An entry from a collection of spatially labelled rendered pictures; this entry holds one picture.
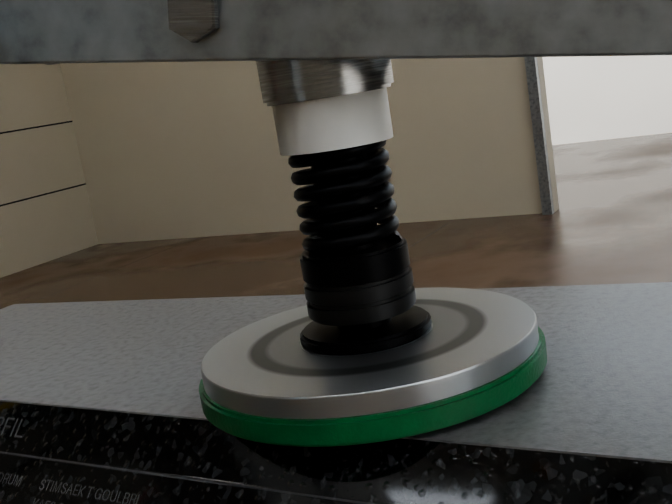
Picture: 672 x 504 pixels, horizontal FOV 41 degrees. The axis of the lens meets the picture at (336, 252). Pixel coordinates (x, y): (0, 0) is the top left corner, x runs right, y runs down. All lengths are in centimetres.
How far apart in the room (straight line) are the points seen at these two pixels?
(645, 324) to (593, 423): 16
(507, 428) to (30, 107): 672
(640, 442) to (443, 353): 12
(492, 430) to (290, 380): 11
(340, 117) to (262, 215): 594
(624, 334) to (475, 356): 15
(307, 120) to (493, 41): 12
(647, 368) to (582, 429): 9
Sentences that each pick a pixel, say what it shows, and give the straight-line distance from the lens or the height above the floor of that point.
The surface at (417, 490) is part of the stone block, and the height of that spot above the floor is 80.
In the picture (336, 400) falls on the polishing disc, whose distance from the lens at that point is 47.
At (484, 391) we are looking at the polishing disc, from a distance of 49.
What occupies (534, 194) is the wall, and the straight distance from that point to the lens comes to 562.
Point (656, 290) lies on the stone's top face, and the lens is 71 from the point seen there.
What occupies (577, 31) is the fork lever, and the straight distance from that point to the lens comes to 47.
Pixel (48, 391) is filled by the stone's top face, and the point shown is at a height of 82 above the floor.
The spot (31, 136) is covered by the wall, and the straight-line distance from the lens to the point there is 707.
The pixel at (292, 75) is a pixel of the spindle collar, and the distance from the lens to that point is 51.
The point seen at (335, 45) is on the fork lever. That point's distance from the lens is 48.
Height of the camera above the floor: 102
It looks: 11 degrees down
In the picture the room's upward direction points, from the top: 9 degrees counter-clockwise
